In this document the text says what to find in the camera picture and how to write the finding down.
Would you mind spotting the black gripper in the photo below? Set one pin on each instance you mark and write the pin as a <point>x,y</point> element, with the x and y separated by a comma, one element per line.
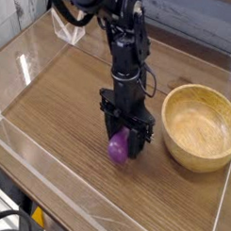
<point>124,105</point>

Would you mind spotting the purple toy eggplant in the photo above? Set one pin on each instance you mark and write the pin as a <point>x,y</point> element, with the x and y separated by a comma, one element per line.
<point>118,146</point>

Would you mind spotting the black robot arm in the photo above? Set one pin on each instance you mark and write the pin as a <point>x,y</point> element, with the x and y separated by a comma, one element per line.
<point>124,24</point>

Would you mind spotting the brown wooden bowl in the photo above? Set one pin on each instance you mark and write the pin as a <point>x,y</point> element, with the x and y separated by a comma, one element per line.
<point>196,127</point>

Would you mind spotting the yellow black device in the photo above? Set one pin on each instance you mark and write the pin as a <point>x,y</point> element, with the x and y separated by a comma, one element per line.
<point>44,221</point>

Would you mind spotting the clear acrylic tray wall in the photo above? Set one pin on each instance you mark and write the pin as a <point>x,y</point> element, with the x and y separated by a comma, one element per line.
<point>63,194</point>

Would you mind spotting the clear acrylic corner bracket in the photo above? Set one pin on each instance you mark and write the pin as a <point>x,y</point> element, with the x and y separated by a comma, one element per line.
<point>66,31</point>

